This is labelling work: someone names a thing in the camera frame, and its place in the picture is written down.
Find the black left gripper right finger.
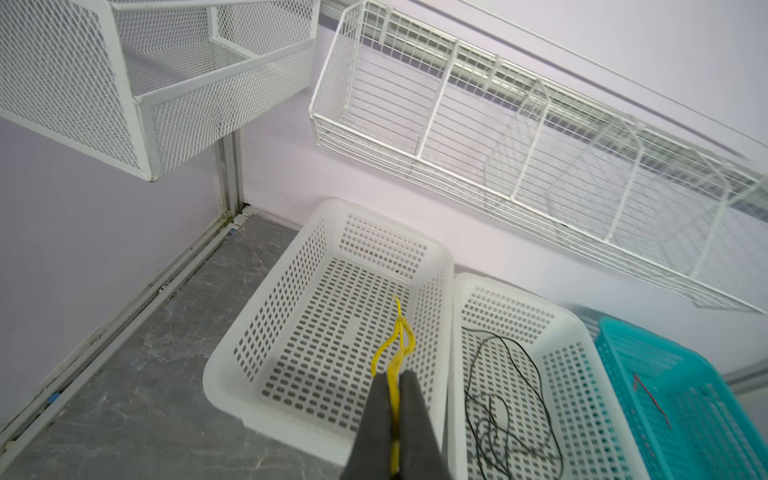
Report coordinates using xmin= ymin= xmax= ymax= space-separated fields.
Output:
xmin=399 ymin=370 xmax=451 ymax=480

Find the black cable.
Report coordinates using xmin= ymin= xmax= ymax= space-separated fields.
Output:
xmin=460 ymin=326 xmax=565 ymax=480

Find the white plastic basket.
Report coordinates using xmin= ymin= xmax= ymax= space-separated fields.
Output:
xmin=203 ymin=199 xmax=454 ymax=465
xmin=445 ymin=273 xmax=649 ymax=479

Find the white wire wall shelf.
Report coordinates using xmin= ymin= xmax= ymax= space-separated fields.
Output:
xmin=309 ymin=1 xmax=767 ymax=313

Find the white mesh wall box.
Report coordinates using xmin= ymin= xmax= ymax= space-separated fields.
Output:
xmin=1 ymin=1 xmax=320 ymax=181

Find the middle white plastic basket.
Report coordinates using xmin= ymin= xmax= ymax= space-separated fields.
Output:
xmin=445 ymin=273 xmax=649 ymax=479

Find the teal plastic basket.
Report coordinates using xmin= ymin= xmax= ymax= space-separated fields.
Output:
xmin=572 ymin=306 xmax=767 ymax=479

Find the red cable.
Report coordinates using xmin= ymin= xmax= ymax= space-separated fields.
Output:
xmin=632 ymin=373 xmax=672 ymax=428

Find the left white plastic basket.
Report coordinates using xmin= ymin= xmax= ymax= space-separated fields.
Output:
xmin=203 ymin=199 xmax=454 ymax=465

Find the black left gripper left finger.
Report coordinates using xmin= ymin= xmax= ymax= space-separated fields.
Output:
xmin=340 ymin=374 xmax=392 ymax=480

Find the yellow cable bundle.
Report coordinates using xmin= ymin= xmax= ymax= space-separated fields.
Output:
xmin=370 ymin=296 xmax=417 ymax=478

